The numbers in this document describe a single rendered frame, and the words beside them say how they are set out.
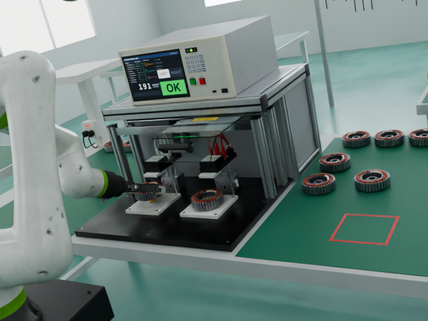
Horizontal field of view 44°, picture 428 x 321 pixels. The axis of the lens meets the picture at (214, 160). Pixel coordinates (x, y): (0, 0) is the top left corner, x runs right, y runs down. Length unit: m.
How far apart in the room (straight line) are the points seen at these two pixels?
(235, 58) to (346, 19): 6.44
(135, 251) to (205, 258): 0.26
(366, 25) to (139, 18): 3.69
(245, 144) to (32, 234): 0.98
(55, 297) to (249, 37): 1.06
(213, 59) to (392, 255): 0.82
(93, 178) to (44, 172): 0.44
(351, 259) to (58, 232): 0.74
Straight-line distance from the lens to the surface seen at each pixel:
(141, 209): 1.90
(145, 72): 1.90
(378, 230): 1.54
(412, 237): 1.50
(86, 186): 1.62
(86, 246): 1.86
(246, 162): 1.96
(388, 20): 8.02
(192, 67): 1.78
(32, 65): 1.26
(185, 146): 1.54
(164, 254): 1.64
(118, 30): 8.72
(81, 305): 1.35
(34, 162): 1.21
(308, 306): 2.54
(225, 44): 1.72
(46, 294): 1.46
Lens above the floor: 1.51
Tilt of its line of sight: 19 degrees down
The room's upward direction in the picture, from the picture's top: 13 degrees counter-clockwise
